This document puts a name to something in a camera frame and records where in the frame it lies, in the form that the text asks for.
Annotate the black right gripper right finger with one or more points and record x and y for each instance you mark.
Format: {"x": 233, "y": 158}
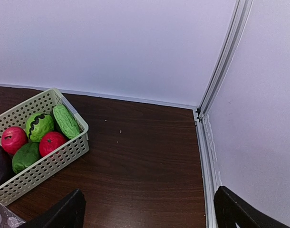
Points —
{"x": 232, "y": 211}

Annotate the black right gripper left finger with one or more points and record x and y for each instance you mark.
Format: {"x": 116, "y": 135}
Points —
{"x": 67, "y": 213}

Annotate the clear zip top bag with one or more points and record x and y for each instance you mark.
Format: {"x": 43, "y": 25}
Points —
{"x": 8, "y": 219}

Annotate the dark green toy vegetable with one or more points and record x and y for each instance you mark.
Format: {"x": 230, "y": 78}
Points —
{"x": 27, "y": 155}

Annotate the red toy tomato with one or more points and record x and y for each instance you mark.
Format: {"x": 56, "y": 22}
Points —
{"x": 50, "y": 142}

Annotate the purple toy eggplant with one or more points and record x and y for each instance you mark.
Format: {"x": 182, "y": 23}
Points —
{"x": 6, "y": 171}

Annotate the green bumpy toy cucumber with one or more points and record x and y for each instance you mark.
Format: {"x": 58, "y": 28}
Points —
{"x": 66, "y": 121}

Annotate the green striped toy watermelon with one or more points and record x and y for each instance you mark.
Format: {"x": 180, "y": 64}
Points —
{"x": 38, "y": 125}

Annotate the red toy apple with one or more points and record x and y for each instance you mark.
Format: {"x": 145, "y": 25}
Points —
{"x": 13, "y": 139}

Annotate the pale green perforated basket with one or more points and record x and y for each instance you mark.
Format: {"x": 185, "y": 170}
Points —
{"x": 49, "y": 165}

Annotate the back right aluminium post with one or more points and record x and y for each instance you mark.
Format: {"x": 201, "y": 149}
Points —
{"x": 232, "y": 39}

